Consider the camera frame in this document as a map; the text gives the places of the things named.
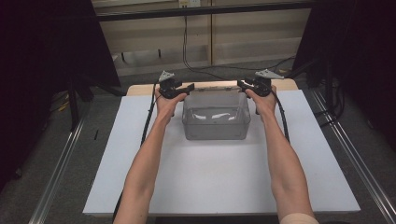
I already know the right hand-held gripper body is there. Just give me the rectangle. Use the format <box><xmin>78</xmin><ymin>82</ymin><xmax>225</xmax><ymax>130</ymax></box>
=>
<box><xmin>247</xmin><ymin>68</ymin><xmax>285</xmax><ymax>98</ymax></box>

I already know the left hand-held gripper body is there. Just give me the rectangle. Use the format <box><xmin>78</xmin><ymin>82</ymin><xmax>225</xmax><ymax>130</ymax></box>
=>
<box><xmin>158</xmin><ymin>70</ymin><xmax>184</xmax><ymax>100</ymax></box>

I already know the clear plastic box lid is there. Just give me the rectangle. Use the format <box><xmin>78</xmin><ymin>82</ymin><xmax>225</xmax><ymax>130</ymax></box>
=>
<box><xmin>186</xmin><ymin>81</ymin><xmax>248</xmax><ymax>94</ymax></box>

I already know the clear grey plastic storage box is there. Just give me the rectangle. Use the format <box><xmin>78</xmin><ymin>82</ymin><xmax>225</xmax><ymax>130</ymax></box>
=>
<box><xmin>181</xmin><ymin>89</ymin><xmax>252</xmax><ymax>141</ymax></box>

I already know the person's right hand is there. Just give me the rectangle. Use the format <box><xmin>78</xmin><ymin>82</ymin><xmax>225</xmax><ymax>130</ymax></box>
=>
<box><xmin>245</xmin><ymin>87</ymin><xmax>277</xmax><ymax>119</ymax></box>

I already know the person's left hand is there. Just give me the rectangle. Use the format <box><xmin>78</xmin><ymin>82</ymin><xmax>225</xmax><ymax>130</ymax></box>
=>
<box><xmin>154</xmin><ymin>88</ymin><xmax>188</xmax><ymax>125</ymax></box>

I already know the wooden table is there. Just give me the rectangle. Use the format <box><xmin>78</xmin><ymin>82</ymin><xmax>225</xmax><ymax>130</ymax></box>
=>
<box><xmin>125</xmin><ymin>77</ymin><xmax>300</xmax><ymax>97</ymax></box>

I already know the black horizontal bar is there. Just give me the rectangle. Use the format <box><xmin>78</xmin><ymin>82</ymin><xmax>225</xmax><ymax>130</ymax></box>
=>
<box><xmin>95</xmin><ymin>1</ymin><xmax>313</xmax><ymax>22</ymax></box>

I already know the white table cover board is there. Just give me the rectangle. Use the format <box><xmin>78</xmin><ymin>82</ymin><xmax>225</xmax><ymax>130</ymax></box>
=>
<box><xmin>82</xmin><ymin>90</ymin><xmax>361</xmax><ymax>217</ymax></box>

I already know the black metal stand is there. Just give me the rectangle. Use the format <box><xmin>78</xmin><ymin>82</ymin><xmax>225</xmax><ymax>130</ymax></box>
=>
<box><xmin>65</xmin><ymin>73</ymin><xmax>95</xmax><ymax>133</ymax></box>

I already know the yellow floor tape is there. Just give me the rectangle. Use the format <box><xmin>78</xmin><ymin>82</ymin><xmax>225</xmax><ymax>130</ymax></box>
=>
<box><xmin>57</xmin><ymin>100</ymin><xmax>71</xmax><ymax>113</ymax></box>

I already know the black curtain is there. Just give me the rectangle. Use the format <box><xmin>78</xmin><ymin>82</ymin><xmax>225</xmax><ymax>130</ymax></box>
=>
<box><xmin>291</xmin><ymin>0</ymin><xmax>396</xmax><ymax>152</ymax></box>
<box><xmin>0</xmin><ymin>0</ymin><xmax>122</xmax><ymax>190</ymax></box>

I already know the left hand-held gripper cable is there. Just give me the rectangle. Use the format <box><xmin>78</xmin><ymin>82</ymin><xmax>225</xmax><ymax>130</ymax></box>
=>
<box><xmin>112</xmin><ymin>81</ymin><xmax>158</xmax><ymax>220</ymax></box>

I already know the black hanging wall cable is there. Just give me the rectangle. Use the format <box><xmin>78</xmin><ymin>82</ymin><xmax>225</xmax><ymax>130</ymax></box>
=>
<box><xmin>181</xmin><ymin>15</ymin><xmax>297</xmax><ymax>80</ymax></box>

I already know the bundle of black floor cables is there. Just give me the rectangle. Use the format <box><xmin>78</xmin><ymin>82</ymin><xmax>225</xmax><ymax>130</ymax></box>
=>
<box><xmin>313</xmin><ymin>77</ymin><xmax>349</xmax><ymax>127</ymax></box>

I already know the white wall outlet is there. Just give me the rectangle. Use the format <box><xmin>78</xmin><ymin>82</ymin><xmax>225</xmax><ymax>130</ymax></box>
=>
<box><xmin>178</xmin><ymin>0</ymin><xmax>202</xmax><ymax>9</ymax></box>

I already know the metal floor rail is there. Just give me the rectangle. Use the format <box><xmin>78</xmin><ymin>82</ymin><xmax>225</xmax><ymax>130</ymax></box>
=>
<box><xmin>309</xmin><ymin>88</ymin><xmax>396</xmax><ymax>224</ymax></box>
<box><xmin>27</xmin><ymin>102</ymin><xmax>92</xmax><ymax>224</ymax></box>

